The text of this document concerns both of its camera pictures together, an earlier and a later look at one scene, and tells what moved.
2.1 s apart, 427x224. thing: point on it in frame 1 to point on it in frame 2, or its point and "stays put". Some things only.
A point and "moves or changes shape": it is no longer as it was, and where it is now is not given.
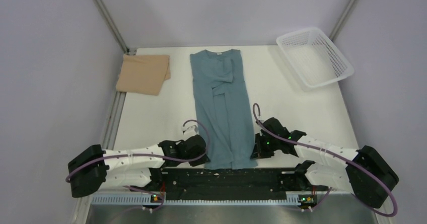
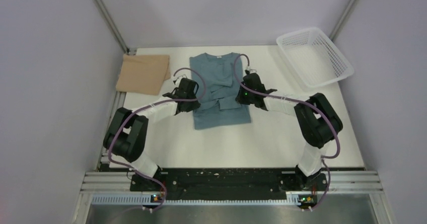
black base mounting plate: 260,184 stays put
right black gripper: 259,151 to 240,98
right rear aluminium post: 348,11 stays put
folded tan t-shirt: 143,74 stays put
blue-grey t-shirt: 224,109 moves or changes shape
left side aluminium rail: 113,125 stays put
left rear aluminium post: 108,17 stays put
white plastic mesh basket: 315,57 stays put
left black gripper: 195,163 to 195,104
